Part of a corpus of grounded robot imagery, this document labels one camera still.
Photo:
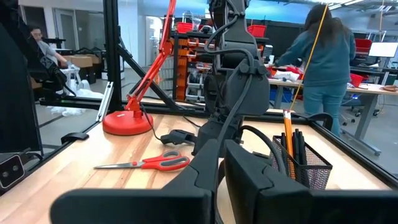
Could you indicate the person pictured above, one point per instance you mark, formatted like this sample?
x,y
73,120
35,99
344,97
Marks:
x,y
46,49
326,62

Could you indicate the red desk lamp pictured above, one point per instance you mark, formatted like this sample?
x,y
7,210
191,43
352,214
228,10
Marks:
x,y
127,123

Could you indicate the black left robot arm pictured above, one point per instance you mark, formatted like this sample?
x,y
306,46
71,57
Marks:
x,y
248,90

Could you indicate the black aluminium table frame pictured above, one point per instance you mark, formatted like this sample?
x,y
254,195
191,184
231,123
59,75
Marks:
x,y
112,62

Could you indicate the red plastic bin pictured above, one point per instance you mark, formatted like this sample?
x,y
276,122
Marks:
x,y
356,79
185,27
362,45
256,30

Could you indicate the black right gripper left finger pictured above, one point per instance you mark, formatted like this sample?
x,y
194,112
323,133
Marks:
x,y
199,180

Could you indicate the shelf with orange bins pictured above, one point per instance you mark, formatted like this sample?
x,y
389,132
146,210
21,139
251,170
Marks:
x,y
183,68

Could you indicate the black depth camera box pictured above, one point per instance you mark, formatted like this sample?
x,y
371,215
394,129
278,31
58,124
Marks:
x,y
11,171

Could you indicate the silver aluminium bar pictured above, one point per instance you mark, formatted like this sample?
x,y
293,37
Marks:
x,y
105,99

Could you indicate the white plastic sheet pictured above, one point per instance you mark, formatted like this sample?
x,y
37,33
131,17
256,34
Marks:
x,y
84,93

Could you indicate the large black panel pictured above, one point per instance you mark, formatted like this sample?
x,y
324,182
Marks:
x,y
15,93

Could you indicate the brown cardboard boxes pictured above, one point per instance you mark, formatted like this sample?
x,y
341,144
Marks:
x,y
81,60

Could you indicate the white work desk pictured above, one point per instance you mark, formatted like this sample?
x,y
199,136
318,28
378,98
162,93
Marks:
x,y
370,90

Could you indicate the black mesh desk organizer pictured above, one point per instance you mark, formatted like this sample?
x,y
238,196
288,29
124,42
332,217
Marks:
x,y
314,174

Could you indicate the white lit monitor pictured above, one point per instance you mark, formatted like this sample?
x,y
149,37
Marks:
x,y
382,49

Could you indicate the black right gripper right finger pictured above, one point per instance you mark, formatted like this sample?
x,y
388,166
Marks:
x,y
248,186

